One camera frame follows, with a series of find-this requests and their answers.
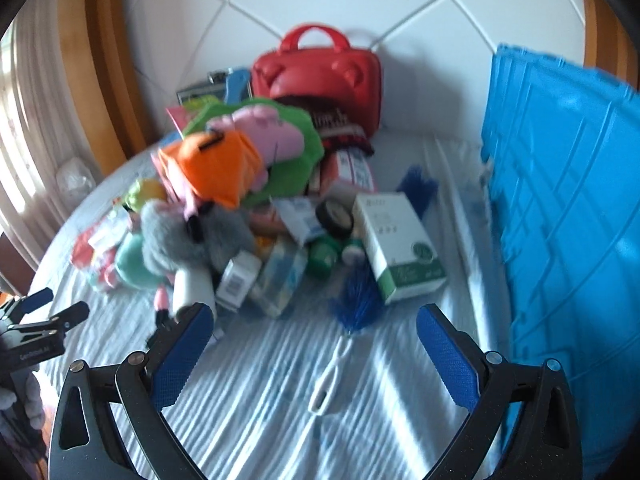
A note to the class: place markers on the colourful plastic hangers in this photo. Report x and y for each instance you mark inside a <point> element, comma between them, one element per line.
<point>237,85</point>

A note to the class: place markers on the green plush toy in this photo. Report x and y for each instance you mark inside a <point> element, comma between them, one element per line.
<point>305,125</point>

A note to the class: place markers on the pink pig plush teal dress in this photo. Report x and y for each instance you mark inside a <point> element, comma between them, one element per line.
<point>135,262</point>

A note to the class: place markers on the small white barcode box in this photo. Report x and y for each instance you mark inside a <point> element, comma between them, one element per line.
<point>239,277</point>

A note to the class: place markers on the person's left hand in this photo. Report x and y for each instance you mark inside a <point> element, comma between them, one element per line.
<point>27,392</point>

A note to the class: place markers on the blue bristle brush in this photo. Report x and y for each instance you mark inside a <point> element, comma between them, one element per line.
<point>417,187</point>

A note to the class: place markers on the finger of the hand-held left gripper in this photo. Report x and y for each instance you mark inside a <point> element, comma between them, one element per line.
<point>37,301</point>
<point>67,320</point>

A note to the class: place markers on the red snack packet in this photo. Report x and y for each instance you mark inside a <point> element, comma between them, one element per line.
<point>92,247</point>

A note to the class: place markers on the white plastic bottle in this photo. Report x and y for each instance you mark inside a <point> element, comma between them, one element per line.
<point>192,287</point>

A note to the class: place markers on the light green frog plush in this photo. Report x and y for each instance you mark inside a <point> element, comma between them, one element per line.
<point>147,192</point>

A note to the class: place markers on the pale blue carton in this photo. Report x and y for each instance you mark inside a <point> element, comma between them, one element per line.
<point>280,275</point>

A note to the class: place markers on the blue and white carton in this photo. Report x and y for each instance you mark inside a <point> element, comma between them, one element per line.
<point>300,220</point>

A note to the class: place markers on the blue plastic crate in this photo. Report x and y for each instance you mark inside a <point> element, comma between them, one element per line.
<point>565,210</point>

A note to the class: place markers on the white and green box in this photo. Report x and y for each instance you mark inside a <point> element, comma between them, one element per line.
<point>395,240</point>

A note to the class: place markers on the black tape roll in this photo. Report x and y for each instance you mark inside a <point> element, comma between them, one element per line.
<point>334,217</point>

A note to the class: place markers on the beige curtain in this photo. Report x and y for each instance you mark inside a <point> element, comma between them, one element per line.
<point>35,125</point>

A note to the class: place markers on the brown wooden furniture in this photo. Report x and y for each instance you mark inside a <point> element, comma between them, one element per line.
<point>12,265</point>

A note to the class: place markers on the wooden bed frame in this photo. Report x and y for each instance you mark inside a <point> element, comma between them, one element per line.
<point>100,60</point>

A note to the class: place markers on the black gift box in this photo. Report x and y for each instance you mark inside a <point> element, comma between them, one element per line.
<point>197,94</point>

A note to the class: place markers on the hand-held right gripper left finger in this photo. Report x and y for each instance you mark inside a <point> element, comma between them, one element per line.
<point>182,355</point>

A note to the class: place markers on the green jar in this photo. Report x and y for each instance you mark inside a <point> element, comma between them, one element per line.
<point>324,255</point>

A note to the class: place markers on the grey plush toy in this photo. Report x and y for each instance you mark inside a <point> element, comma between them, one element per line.
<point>165,235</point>

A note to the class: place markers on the orange plush toy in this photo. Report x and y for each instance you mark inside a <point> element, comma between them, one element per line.
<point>215,160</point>

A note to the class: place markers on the red and white box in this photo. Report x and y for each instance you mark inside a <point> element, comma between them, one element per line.
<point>352,170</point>

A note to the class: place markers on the pink tissue pack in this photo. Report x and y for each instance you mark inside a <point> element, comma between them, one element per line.
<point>176,117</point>

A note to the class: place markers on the small green-capped bottle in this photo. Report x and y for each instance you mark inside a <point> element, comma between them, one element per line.
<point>352,250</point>

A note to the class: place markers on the pink plush toy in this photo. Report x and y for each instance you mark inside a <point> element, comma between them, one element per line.
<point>260,130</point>

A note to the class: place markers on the clear plastic bag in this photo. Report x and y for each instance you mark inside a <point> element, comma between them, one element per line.
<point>75,177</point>

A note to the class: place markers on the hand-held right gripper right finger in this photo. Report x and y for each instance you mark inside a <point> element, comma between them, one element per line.
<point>447,355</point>

